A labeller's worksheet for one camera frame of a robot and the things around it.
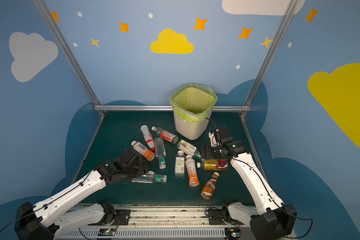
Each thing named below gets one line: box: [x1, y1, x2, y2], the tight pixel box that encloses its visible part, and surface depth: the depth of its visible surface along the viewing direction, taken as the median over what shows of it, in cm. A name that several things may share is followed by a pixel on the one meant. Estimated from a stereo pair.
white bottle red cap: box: [140, 125, 156, 152], surface depth 104 cm
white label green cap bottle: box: [177, 139, 202, 160], surface depth 98 cm
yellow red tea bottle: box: [197, 159, 229, 171], surface depth 90 cm
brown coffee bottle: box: [200, 172, 220, 200], surface depth 82 cm
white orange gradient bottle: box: [185, 155, 200, 187], surface depth 88 cm
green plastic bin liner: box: [169, 83, 218, 123], surface depth 97 cm
